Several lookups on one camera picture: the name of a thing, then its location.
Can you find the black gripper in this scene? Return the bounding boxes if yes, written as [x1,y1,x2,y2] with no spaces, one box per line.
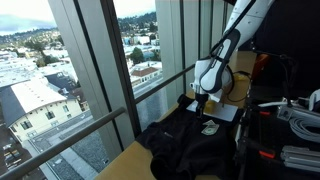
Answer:
[195,93,208,114]

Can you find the black zip-up jacket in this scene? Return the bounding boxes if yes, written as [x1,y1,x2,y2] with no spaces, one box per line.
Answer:
[136,94,242,180]

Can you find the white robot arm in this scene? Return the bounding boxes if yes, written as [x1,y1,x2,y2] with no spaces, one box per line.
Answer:
[191,0,275,116]

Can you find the folded dollar bill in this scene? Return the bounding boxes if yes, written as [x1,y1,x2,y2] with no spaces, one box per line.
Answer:
[201,120,219,136]

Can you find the silver aluminium rails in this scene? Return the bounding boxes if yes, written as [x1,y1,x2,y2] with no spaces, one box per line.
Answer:
[280,146,320,172]

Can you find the metal window railing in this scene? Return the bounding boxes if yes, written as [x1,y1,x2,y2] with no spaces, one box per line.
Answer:
[0,65,195,180]

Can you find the black clamp orange handle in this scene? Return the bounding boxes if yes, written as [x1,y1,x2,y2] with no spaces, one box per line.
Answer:
[235,99,276,180]

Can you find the coiled white cable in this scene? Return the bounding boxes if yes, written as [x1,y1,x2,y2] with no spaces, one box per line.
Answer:
[288,116,320,144]

